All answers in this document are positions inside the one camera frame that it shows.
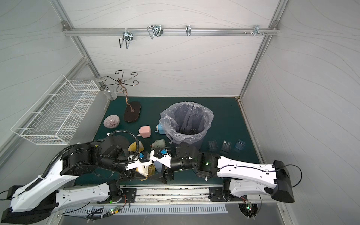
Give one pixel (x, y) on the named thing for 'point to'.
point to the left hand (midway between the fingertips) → (143, 171)
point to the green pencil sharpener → (160, 143)
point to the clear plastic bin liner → (185, 122)
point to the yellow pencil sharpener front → (143, 170)
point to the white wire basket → (55, 118)
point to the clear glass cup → (103, 80)
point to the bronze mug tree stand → (131, 113)
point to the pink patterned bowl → (111, 121)
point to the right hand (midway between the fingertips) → (149, 167)
